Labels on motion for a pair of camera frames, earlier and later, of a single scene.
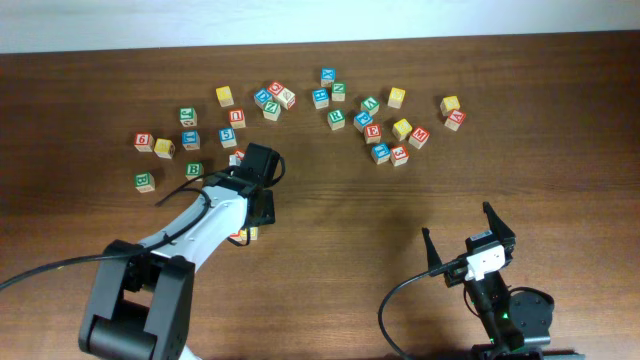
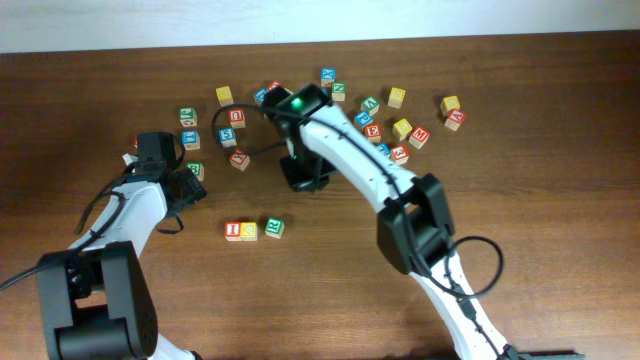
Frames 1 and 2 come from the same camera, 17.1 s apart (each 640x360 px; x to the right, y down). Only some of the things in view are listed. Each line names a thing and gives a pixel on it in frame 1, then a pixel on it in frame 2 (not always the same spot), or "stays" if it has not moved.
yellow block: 253,231 stays
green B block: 193,170 stays
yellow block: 396,97 stays
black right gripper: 506,237 -> 298,179
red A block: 455,119 stays
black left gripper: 268,215 -> 192,190
